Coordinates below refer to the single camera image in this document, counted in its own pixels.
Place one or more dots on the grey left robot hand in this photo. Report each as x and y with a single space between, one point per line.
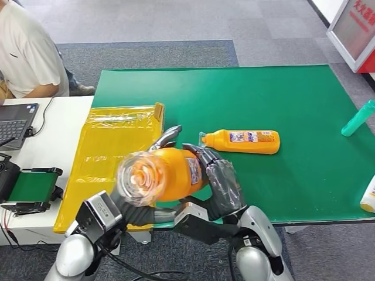
146 215

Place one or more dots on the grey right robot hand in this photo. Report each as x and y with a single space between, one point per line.
224 190

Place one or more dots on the orange bottle with clear cap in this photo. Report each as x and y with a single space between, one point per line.
243 142
172 174

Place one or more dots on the teal green bottle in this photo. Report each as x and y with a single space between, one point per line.
357 120

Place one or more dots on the white and yellow bottle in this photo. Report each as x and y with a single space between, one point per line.
370 199

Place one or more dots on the yellow tape-wrapped cardboard box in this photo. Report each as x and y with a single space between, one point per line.
102 155

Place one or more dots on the green table mat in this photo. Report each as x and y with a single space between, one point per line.
263 101

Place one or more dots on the standing person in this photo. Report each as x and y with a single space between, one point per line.
80 89

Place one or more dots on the small green belt conveyor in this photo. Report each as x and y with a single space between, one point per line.
32 186

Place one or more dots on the black box device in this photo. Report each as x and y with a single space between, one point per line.
7 178

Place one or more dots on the grey laptop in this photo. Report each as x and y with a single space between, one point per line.
13 124

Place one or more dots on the seated person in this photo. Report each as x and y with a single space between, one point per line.
26 50

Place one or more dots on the white and red cabinet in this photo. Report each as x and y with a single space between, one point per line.
351 31

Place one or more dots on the white table foot bracket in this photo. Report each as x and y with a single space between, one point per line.
144 237

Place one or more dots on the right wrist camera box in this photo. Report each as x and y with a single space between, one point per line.
199 225

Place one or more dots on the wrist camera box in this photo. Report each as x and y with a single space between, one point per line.
199 225
98 213

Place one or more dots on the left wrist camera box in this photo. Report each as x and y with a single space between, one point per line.
98 213

